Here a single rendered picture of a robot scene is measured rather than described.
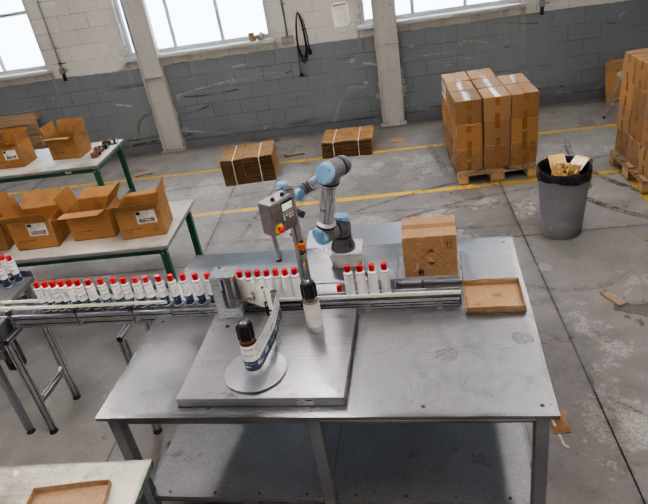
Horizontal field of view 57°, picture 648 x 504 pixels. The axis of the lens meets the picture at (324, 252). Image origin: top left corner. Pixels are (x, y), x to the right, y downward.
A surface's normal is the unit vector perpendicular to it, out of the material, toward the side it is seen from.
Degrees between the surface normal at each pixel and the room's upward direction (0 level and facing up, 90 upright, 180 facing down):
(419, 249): 90
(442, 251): 90
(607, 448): 0
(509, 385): 0
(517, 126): 89
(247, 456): 1
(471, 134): 89
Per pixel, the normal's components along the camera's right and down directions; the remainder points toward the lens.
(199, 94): -0.07, 0.51
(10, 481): -0.14, -0.86
